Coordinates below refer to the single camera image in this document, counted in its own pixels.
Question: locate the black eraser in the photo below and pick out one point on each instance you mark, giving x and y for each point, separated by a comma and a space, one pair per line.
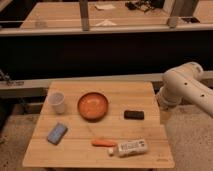
134, 115

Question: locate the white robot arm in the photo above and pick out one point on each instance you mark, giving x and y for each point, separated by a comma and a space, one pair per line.
183, 82

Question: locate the white ceramic cup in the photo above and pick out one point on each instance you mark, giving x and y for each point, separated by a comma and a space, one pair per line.
56, 101

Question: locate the orange bowl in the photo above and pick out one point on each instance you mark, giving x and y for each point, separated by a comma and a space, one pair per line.
93, 106

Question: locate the wooden table board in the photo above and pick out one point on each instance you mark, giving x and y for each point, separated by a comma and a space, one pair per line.
75, 149

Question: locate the orange carrot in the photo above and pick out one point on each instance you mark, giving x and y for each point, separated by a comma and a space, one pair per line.
103, 143

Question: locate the folded white paper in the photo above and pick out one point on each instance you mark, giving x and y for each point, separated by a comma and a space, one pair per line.
106, 22

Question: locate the blue sponge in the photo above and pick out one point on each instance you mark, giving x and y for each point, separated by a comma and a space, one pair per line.
57, 133

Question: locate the white tube with cap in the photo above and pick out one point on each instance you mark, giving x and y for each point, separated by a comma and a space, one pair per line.
129, 148

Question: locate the white paper sheet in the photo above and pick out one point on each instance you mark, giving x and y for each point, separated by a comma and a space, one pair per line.
105, 7

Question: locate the grey metal post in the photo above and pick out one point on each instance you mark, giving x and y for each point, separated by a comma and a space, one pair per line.
175, 13
83, 4

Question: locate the grey metal post right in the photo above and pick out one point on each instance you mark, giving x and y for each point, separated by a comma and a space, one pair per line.
175, 13

